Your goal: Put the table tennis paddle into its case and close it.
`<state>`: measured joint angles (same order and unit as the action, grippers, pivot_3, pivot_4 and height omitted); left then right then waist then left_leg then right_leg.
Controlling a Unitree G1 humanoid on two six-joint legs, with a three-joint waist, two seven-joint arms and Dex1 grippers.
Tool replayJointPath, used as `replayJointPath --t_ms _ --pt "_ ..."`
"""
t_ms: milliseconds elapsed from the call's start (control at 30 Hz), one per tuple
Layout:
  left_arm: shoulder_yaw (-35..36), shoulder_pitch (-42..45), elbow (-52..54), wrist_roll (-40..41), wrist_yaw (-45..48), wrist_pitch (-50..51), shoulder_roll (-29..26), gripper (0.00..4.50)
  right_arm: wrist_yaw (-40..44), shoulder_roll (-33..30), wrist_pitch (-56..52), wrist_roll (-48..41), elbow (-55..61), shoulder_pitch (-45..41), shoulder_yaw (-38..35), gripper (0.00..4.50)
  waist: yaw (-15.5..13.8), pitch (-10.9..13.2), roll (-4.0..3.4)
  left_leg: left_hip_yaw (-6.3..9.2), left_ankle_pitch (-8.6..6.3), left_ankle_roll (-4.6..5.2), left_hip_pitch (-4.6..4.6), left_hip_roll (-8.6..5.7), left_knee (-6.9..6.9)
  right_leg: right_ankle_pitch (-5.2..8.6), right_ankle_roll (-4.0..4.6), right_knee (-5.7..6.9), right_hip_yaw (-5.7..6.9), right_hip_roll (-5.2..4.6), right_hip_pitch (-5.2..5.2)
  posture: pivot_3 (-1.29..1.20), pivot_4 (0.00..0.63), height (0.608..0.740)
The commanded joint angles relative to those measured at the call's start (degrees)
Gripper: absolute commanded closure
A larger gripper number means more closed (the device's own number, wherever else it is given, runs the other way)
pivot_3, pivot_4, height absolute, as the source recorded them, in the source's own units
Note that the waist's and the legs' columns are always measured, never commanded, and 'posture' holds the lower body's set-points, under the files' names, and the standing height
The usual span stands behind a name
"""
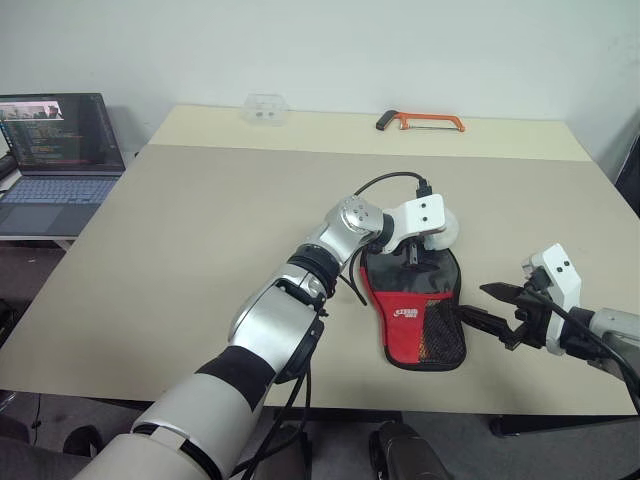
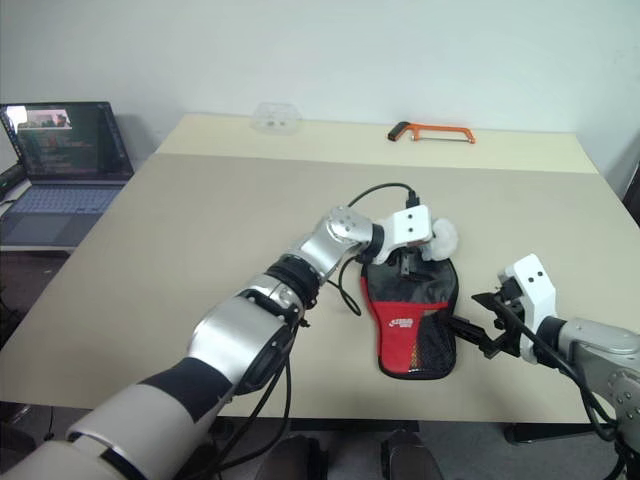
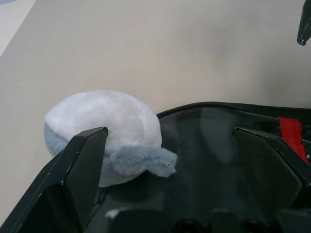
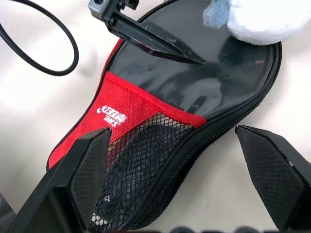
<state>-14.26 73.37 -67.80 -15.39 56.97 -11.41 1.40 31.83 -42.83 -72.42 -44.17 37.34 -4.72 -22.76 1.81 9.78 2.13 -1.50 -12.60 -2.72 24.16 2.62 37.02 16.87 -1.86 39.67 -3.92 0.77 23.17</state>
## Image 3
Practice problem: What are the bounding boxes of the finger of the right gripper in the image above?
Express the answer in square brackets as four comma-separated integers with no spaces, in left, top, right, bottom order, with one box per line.
[296,0,311,46]

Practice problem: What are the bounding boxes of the white and blue plush toy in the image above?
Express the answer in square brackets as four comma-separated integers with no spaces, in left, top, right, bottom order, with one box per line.
[44,90,179,188]

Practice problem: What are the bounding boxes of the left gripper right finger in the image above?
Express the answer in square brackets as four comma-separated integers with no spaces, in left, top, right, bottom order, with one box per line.
[232,127,311,212]

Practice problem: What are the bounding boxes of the black and red paddle case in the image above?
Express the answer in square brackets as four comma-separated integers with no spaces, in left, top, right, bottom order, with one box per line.
[91,101,311,220]

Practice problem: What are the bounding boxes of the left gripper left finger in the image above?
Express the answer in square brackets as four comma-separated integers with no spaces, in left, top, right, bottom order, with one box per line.
[0,126,109,233]

